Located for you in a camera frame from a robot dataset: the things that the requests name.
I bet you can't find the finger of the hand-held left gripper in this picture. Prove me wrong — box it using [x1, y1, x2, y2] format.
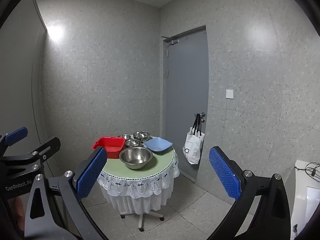
[0, 127, 28, 153]
[0, 137, 61, 172]

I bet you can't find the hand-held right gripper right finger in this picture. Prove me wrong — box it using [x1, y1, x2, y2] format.
[209, 146, 292, 240]

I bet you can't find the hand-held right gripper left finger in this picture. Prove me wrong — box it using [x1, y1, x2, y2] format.
[24, 147, 108, 240]

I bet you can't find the red plastic basin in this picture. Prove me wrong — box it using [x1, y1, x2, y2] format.
[93, 137, 125, 159]

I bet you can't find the large steel bowl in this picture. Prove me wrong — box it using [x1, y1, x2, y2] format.
[119, 147, 153, 170]

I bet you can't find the medium steel bowl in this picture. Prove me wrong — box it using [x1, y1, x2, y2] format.
[124, 139, 142, 148]

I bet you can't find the blue square plate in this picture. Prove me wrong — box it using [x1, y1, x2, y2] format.
[143, 137, 173, 153]

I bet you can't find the person's left hand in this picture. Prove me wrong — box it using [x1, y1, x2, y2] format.
[11, 196, 25, 224]

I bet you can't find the white tote bag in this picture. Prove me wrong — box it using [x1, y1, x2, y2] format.
[182, 114, 205, 165]

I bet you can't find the green lace-trimmed tablecloth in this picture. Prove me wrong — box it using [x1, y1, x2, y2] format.
[97, 140, 180, 215]

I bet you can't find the white wheeled table base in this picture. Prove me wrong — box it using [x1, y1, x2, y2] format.
[120, 209, 165, 232]

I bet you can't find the white box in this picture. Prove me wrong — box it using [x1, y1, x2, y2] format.
[290, 159, 320, 240]

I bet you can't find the grey door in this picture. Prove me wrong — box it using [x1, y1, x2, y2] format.
[162, 25, 209, 183]

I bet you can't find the metal door closer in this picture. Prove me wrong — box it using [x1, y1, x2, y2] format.
[161, 36, 180, 45]

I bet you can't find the black cable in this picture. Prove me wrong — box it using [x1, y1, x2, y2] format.
[295, 162, 320, 178]

